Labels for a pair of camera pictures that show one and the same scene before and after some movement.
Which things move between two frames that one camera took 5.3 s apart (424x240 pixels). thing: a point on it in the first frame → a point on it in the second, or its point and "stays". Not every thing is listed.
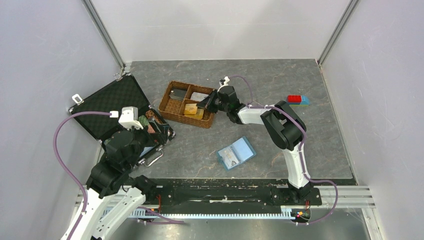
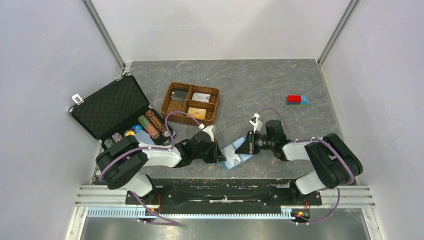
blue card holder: x=235 y=153 stays
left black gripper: x=161 y=136 → x=217 y=156
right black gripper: x=208 y=102 → x=248 y=147
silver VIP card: x=198 y=96 stays
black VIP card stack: x=179 y=94 stays
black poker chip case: x=124 y=92 stays
